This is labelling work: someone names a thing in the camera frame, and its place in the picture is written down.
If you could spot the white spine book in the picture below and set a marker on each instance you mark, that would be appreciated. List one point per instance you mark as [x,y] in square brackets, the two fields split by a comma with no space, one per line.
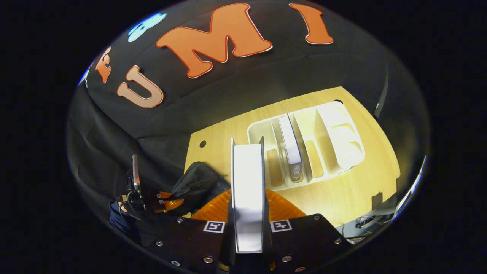
[248,190]

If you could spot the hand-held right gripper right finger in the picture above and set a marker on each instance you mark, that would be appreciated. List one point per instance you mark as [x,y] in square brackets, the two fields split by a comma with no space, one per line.
[304,239]

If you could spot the white bookshelf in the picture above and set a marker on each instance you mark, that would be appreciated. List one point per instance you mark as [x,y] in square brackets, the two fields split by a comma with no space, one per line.
[338,137]

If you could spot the black schoolbag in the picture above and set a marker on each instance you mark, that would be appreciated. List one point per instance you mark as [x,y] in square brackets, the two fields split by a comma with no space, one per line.
[201,182]

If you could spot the blue cover book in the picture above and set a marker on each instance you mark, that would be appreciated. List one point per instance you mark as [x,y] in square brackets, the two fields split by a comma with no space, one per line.
[291,144]

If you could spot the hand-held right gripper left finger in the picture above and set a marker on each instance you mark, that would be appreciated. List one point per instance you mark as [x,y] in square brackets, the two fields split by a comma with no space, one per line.
[186,239]

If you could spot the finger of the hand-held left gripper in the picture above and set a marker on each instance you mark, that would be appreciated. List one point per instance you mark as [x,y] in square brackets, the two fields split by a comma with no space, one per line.
[163,195]
[171,205]

